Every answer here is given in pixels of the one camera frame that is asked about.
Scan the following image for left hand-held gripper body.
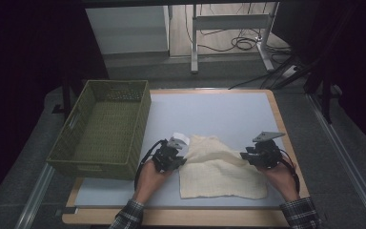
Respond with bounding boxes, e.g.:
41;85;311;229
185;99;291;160
152;132;191;175

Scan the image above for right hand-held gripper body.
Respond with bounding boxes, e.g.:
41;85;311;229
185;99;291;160
246;131;286;170

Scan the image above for cream woven cloth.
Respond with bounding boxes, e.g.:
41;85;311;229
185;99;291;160
178;135;269;200

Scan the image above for person's right hand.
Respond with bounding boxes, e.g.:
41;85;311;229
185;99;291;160
255;156;300;203

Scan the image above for person's left hand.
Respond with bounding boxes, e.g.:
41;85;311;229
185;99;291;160
134;158;173;205

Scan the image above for green woven basket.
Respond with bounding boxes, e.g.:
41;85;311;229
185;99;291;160
46;79;153;181

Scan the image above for white power strip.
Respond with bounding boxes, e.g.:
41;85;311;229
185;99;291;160
278;64;300;80

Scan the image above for black metal stand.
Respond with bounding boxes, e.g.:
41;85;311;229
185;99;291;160
51;74;78;123
303;47;345;126

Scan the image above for white cabinet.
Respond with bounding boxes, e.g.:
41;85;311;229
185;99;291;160
85;5;171;57

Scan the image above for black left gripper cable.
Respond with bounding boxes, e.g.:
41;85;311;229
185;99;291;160
133;138;167;193

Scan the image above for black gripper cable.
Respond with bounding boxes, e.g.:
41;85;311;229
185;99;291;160
278;148;301;194
133;138;167;193

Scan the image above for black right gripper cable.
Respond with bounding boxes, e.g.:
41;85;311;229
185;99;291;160
278;148;301;194

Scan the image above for metal floor rail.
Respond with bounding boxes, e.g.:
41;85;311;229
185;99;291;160
307;93;366;229
13;162;55;229

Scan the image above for black floor cables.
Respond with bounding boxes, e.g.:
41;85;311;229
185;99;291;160
183;2;293;55

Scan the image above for white metal desk frame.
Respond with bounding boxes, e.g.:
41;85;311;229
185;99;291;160
190;1;281;74

